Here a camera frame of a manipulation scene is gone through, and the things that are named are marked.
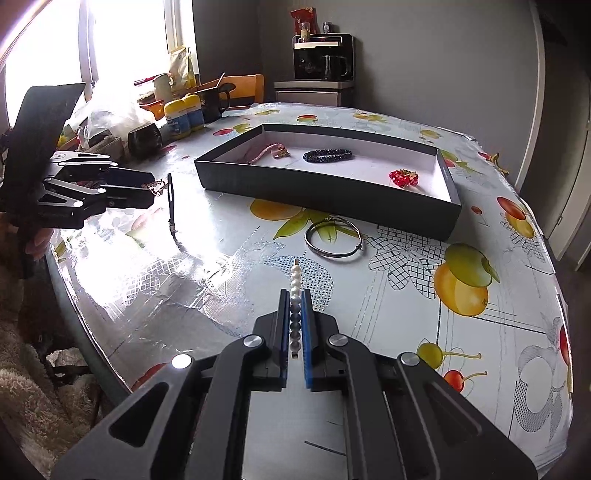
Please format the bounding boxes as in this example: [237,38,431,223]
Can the pearl hair pin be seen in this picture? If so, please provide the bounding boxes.
[290,258,303,359]

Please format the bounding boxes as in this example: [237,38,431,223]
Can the red snack bag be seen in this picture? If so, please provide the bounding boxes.
[290,7,320,35]

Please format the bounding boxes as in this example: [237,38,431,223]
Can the gold chain red beads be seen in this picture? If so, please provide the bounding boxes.
[389,169,419,189]

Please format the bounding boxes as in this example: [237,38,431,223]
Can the black mug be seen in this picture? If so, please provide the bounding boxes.
[197,82,235,124]

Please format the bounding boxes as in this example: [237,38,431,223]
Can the left hand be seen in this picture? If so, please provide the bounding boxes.
[1,212,54,261]

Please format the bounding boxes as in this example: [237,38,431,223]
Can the black elastic hair tie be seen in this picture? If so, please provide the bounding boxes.
[165,172,181,243]

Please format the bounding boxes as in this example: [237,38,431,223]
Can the banana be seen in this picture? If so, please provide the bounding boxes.
[488,152,510,178]

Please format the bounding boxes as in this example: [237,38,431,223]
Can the yellow blue canister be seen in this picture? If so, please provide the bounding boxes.
[182,93,204,131]
[164,99,191,140]

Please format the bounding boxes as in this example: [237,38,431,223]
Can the black shallow cardboard box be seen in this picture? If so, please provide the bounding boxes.
[194,124,462,241]

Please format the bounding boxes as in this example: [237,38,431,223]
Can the fruit pattern tablecloth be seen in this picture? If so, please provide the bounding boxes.
[48,103,573,473]

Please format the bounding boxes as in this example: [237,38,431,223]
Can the dark round cup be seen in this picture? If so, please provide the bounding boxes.
[127,123,163,159]

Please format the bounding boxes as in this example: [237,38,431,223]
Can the silver bangle ring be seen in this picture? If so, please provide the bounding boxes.
[303,215,366,260]

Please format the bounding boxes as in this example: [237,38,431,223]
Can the dark blue beaded bracelet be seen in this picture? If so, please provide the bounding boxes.
[302,148,355,164]

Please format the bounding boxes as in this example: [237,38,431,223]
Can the wooden chair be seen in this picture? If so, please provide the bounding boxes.
[221,74,264,109]

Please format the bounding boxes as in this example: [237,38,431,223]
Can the clear plastic bag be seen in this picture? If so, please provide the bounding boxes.
[79,84,154,143]

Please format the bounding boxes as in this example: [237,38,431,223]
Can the grey cabinet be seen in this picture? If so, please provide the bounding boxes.
[273,80,355,107]

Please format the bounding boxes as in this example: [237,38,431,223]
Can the pink cord bracelet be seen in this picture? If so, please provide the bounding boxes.
[241,142,293,165]

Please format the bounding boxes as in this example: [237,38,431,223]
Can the white door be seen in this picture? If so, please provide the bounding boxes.
[548,122,590,260]

